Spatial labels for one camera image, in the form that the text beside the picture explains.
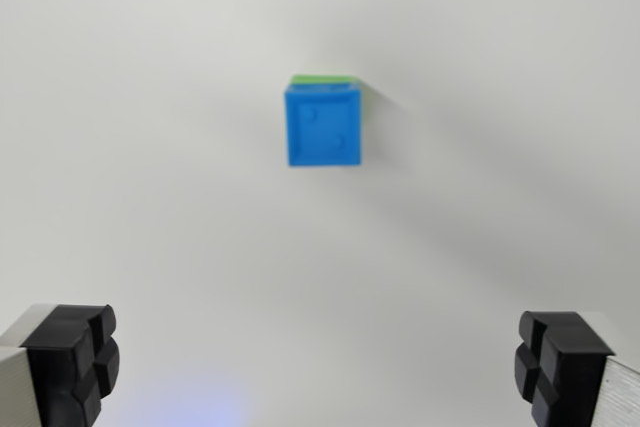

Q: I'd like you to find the gripper left finger with black rubber pad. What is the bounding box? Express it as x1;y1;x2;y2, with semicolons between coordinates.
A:
0;303;122;427

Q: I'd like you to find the blue rubber cube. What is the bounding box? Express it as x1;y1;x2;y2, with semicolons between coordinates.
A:
284;81;364;169

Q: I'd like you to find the green rubber cube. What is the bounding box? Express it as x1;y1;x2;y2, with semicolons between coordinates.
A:
289;72;370;122

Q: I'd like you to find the gripper right finger with black rubber pad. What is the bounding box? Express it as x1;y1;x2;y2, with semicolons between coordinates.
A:
513;310;640;427

